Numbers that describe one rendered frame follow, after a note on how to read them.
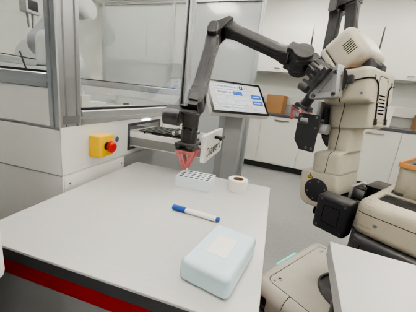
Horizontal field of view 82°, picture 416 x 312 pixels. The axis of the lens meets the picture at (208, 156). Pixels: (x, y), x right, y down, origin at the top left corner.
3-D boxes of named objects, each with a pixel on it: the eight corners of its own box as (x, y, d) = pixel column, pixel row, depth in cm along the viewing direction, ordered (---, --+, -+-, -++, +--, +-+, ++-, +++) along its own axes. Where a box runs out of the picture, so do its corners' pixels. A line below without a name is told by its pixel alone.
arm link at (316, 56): (324, 59, 89) (319, 70, 93) (307, 43, 93) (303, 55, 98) (303, 69, 87) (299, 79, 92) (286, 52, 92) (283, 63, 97)
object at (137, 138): (216, 147, 119) (218, 134, 117) (200, 158, 95) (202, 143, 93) (144, 135, 129) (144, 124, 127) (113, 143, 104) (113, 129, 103)
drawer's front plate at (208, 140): (220, 150, 120) (223, 128, 118) (203, 163, 93) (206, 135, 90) (216, 149, 121) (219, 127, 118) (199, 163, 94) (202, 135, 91)
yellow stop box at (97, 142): (115, 154, 86) (115, 134, 84) (101, 158, 79) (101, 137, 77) (103, 151, 87) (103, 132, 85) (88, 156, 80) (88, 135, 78)
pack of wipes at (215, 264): (214, 238, 55) (216, 221, 54) (254, 254, 51) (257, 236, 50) (177, 278, 42) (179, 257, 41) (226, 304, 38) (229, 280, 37)
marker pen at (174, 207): (220, 221, 63) (220, 215, 63) (218, 224, 62) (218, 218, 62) (174, 208, 68) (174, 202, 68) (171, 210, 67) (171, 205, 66)
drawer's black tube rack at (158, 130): (199, 145, 117) (200, 132, 115) (186, 152, 100) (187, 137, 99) (157, 138, 122) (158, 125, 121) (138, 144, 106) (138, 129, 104)
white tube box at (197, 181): (214, 184, 89) (215, 174, 88) (208, 192, 81) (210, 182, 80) (182, 178, 92) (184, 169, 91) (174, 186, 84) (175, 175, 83)
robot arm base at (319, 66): (328, 67, 82) (343, 72, 89) (313, 53, 85) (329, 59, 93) (309, 88, 87) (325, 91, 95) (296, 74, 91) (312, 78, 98)
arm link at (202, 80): (221, 20, 101) (221, 43, 110) (207, 20, 101) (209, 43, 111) (200, 100, 81) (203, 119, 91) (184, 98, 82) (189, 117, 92)
